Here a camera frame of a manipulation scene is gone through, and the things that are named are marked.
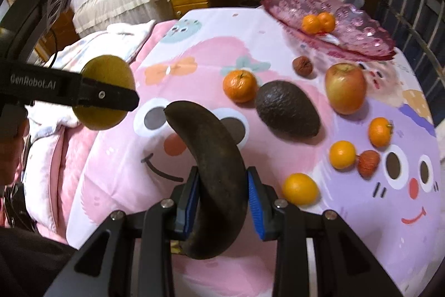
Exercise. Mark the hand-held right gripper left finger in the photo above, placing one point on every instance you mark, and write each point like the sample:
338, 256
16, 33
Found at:
191, 203

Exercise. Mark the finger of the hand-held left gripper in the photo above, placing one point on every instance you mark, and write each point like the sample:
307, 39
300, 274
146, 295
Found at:
107, 97

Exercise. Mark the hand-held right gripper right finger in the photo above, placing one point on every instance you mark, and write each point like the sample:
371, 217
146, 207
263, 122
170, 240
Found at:
255, 203

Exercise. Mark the yellow pear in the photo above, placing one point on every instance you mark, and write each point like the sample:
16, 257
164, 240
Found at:
107, 71

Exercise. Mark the yellow orange citrus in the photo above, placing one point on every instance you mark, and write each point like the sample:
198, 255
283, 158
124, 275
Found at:
300, 189

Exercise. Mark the dark overripe banana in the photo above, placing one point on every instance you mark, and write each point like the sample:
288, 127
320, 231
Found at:
212, 151

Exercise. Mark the dark avocado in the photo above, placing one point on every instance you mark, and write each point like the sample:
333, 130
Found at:
286, 109

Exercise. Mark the round orange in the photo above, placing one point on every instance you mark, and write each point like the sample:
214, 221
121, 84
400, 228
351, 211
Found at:
342, 155

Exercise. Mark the large tangerine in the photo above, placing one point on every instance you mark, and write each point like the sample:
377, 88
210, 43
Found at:
240, 86

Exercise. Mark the red lychee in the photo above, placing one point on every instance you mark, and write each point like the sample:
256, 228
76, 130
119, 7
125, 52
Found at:
368, 164

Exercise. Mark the small tangerine with stem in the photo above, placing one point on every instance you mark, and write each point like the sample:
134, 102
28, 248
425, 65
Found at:
379, 132

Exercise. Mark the brown walnut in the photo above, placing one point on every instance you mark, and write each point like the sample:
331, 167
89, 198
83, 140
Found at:
302, 66

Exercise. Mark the red yellow apple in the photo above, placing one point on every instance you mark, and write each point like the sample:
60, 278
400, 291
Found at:
346, 88

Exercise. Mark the pink glass fruit bowl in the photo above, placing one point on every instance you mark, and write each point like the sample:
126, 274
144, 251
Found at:
361, 29

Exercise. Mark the brown wooden door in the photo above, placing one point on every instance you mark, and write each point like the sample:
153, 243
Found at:
61, 32

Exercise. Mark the floral fleece blanket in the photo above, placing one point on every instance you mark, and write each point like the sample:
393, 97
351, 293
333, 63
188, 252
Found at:
121, 39

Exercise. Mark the pink blanket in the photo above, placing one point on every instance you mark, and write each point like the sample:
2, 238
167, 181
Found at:
73, 151

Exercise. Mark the cartoon printed cloth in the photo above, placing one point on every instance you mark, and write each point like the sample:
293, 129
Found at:
215, 39

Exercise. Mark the person's dark clothing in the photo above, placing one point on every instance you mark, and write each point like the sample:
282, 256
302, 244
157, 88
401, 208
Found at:
27, 265

